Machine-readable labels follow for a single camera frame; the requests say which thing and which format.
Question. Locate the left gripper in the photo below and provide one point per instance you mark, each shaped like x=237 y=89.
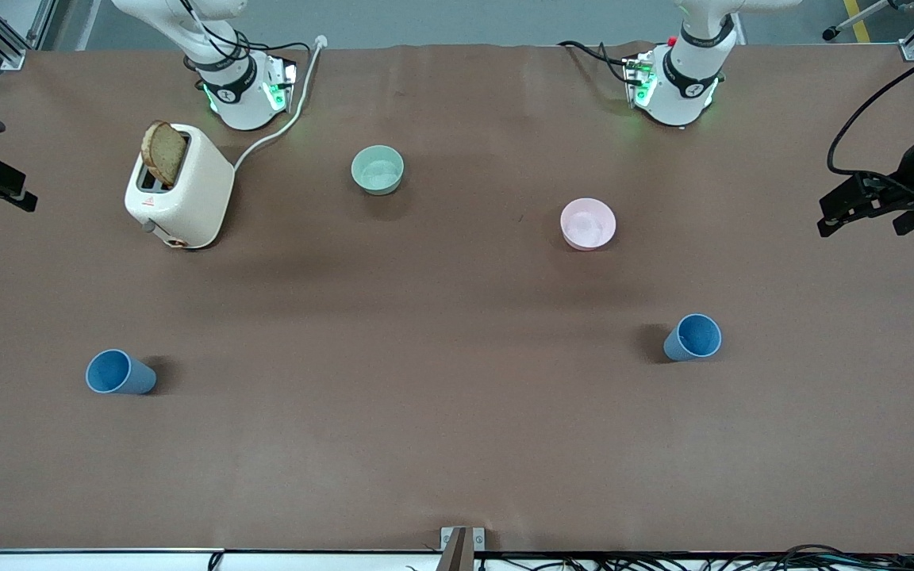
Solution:
x=907 y=176

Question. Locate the blue plastic cup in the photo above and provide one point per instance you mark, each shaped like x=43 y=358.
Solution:
x=693 y=339
x=117 y=373

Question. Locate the brown bread slice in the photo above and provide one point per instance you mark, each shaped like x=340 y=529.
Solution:
x=163 y=152

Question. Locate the black-tipped metal stand leg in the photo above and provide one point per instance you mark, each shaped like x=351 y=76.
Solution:
x=828 y=33

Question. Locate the cream white toaster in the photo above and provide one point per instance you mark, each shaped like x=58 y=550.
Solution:
x=195 y=198

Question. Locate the pink bowl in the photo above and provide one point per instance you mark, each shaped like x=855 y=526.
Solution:
x=588 y=224

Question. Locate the mint green bowl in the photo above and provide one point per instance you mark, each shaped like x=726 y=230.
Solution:
x=378 y=170

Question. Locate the grey metal camera bracket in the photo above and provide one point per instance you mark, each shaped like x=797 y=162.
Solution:
x=457 y=547

